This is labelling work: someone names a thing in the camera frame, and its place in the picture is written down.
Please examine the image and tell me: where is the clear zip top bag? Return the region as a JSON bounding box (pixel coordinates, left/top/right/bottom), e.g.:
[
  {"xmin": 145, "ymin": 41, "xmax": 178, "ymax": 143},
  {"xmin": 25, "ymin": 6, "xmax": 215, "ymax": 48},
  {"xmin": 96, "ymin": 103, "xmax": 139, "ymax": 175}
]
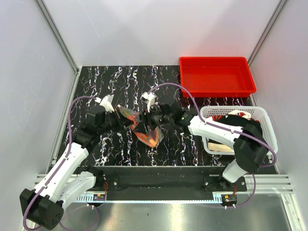
[{"xmin": 114, "ymin": 104, "xmax": 166, "ymax": 148}]

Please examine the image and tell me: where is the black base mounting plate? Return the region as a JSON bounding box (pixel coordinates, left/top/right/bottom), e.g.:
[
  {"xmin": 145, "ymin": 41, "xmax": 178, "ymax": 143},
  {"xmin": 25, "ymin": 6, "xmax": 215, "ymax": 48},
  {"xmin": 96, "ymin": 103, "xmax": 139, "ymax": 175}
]
[{"xmin": 98, "ymin": 166, "xmax": 247, "ymax": 203}]

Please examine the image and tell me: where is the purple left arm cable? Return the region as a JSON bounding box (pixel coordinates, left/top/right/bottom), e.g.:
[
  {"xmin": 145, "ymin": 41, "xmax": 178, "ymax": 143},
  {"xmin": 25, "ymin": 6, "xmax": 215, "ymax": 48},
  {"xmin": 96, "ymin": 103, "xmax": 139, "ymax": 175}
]
[{"xmin": 23, "ymin": 96, "xmax": 102, "ymax": 229}]

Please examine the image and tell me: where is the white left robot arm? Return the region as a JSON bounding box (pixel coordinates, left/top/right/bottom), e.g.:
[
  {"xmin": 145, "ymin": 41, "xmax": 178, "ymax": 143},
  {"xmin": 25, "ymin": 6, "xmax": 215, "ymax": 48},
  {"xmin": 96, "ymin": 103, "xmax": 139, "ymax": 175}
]
[{"xmin": 19, "ymin": 105, "xmax": 133, "ymax": 231}]

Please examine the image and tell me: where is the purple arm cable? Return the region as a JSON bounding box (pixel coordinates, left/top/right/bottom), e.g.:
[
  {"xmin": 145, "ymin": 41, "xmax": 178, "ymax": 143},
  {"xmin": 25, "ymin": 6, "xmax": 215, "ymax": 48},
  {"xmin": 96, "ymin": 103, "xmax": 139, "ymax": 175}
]
[
  {"xmin": 23, "ymin": 96, "xmax": 102, "ymax": 229},
  {"xmin": 149, "ymin": 83, "xmax": 277, "ymax": 209}
]

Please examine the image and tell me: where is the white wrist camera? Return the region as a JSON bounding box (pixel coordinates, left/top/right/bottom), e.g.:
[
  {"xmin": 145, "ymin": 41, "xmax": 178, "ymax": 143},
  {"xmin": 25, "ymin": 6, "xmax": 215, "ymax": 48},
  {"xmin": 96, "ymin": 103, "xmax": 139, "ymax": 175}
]
[
  {"xmin": 141, "ymin": 92, "xmax": 155, "ymax": 112},
  {"xmin": 95, "ymin": 94, "xmax": 115, "ymax": 112}
]

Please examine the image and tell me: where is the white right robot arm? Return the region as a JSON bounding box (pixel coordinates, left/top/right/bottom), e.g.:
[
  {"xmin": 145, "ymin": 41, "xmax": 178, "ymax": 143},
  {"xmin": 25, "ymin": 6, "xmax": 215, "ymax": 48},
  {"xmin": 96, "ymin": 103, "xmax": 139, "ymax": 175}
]
[{"xmin": 138, "ymin": 95, "xmax": 269, "ymax": 191}]

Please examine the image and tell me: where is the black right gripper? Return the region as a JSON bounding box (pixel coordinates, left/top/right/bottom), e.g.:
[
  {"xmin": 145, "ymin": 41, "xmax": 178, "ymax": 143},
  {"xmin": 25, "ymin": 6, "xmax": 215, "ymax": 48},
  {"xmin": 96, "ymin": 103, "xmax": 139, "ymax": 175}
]
[{"xmin": 133, "ymin": 103, "xmax": 173, "ymax": 135}]

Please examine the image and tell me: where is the red plastic bin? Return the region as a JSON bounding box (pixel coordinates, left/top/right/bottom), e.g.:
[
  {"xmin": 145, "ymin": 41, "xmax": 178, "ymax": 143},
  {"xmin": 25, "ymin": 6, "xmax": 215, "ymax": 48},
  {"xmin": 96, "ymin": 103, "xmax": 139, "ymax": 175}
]
[{"xmin": 179, "ymin": 57, "xmax": 257, "ymax": 98}]

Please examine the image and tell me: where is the black bag in basket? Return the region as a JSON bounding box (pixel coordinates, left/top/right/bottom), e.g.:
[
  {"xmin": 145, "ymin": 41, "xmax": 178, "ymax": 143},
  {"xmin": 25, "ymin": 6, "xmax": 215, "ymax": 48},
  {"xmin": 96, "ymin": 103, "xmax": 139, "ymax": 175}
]
[{"xmin": 206, "ymin": 114, "xmax": 264, "ymax": 149}]

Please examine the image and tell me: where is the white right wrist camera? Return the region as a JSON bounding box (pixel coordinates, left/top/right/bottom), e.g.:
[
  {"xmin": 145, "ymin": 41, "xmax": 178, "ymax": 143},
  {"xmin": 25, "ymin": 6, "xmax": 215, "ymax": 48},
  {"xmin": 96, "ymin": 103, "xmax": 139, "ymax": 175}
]
[{"xmin": 141, "ymin": 92, "xmax": 155, "ymax": 112}]

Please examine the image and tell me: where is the beige item in basket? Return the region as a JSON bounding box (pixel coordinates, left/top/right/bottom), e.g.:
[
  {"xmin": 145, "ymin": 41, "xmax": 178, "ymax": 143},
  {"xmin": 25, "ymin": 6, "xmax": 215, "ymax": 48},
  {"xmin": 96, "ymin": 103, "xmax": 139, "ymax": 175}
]
[{"xmin": 207, "ymin": 142, "xmax": 233, "ymax": 153}]

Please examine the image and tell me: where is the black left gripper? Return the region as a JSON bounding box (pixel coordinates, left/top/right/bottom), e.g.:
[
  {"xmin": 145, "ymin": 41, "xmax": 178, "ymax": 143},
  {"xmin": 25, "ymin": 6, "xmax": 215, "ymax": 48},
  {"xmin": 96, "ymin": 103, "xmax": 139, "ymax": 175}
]
[{"xmin": 98, "ymin": 107, "xmax": 134, "ymax": 135}]

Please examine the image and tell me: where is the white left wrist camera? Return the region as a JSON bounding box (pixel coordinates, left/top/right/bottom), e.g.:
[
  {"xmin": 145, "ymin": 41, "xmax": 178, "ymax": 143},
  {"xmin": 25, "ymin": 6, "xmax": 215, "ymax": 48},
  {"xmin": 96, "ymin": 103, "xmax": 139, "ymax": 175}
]
[{"xmin": 95, "ymin": 94, "xmax": 115, "ymax": 112}]

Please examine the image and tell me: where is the white red cloth in basket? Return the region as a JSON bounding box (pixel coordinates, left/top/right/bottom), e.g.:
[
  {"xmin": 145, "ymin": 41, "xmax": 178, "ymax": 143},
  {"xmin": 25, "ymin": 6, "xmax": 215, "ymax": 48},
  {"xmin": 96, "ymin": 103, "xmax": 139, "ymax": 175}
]
[{"xmin": 227, "ymin": 110, "xmax": 255, "ymax": 121}]

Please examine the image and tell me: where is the aluminium frame rail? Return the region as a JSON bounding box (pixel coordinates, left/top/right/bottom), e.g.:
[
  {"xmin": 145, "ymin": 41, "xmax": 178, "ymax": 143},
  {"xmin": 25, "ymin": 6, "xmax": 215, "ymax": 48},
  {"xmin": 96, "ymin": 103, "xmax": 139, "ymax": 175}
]
[{"xmin": 32, "ymin": 174, "xmax": 295, "ymax": 193}]

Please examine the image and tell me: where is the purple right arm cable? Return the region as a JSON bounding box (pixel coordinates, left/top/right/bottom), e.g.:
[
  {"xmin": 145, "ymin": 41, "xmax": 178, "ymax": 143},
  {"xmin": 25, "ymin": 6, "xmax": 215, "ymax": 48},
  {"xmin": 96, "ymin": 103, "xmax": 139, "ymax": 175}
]
[{"xmin": 149, "ymin": 83, "xmax": 277, "ymax": 209}]

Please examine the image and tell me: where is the white plastic basket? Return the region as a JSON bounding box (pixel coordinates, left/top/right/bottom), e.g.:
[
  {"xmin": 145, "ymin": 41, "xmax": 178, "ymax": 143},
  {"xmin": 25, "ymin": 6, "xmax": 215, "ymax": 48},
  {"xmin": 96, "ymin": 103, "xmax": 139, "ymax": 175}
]
[{"xmin": 200, "ymin": 106, "xmax": 278, "ymax": 155}]

